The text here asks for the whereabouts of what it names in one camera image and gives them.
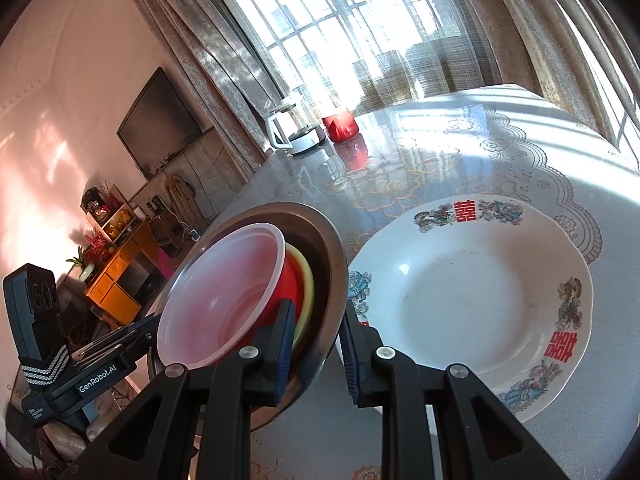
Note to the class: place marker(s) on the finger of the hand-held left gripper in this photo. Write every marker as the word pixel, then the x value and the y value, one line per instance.
pixel 125 349
pixel 135 327

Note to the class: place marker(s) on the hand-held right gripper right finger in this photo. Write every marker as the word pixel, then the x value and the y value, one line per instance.
pixel 350 360

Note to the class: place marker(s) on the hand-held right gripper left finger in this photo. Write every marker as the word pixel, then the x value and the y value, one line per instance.
pixel 282 355

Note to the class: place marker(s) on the yellow plastic bowl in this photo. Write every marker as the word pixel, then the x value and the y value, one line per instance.
pixel 306 285

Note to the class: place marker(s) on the red plastic bowl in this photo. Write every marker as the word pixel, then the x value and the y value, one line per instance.
pixel 225 300

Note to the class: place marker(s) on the stainless steel bowl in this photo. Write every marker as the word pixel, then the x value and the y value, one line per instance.
pixel 325 260

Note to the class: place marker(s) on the large white dragon-print plate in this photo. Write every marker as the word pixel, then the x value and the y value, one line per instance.
pixel 465 300

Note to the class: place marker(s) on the yellow wooden cabinet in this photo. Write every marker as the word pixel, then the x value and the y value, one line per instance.
pixel 115 280

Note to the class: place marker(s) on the green potted plant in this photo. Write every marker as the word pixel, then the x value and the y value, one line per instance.
pixel 80 262

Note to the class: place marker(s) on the pink plastic object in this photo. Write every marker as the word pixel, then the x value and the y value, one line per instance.
pixel 165 262

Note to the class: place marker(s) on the white power strip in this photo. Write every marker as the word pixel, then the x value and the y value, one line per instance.
pixel 191 234

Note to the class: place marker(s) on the wooden chair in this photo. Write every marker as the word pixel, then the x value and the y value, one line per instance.
pixel 185 205

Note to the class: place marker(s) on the glass electric kettle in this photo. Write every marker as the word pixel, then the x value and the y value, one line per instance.
pixel 305 142

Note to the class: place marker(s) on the red cup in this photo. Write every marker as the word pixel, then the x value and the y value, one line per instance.
pixel 340 127

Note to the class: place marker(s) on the white sheer curtain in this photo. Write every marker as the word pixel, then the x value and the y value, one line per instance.
pixel 390 70

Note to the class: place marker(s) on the beige velvet curtain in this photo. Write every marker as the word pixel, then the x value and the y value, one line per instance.
pixel 525 35
pixel 200 35

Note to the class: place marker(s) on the barred window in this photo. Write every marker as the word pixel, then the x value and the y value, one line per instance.
pixel 325 10

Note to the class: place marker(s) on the wall-mounted black television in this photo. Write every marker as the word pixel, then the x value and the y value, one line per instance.
pixel 160 125

